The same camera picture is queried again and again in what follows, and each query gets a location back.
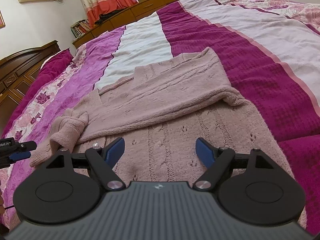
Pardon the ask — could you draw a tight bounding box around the pink knit cardigan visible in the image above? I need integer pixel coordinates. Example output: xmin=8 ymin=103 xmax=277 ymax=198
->
xmin=29 ymin=47 xmax=308 ymax=230

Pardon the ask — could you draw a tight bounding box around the dark wooden headboard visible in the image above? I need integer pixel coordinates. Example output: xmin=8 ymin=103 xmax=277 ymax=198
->
xmin=0 ymin=40 xmax=60 ymax=132

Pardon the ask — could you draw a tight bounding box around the magenta velvet pillow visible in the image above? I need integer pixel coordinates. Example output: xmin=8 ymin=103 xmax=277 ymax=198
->
xmin=1 ymin=48 xmax=73 ymax=138

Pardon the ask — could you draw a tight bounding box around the striped pink magenta bedspread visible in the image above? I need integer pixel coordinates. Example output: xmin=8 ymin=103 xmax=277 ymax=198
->
xmin=6 ymin=0 xmax=319 ymax=233

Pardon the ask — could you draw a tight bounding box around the framed wedding photo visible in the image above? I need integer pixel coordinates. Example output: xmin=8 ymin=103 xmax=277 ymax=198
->
xmin=0 ymin=12 xmax=5 ymax=28

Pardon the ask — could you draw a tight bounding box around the stack of books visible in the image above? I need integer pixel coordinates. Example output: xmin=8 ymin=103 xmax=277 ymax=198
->
xmin=71 ymin=19 xmax=91 ymax=38

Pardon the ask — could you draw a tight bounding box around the black item on cabinet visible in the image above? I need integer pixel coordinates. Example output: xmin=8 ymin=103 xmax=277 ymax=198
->
xmin=94 ymin=9 xmax=122 ymax=25

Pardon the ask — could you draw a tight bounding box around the long wooden drawer cabinet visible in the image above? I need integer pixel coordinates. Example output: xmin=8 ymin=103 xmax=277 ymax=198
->
xmin=72 ymin=0 xmax=273 ymax=49

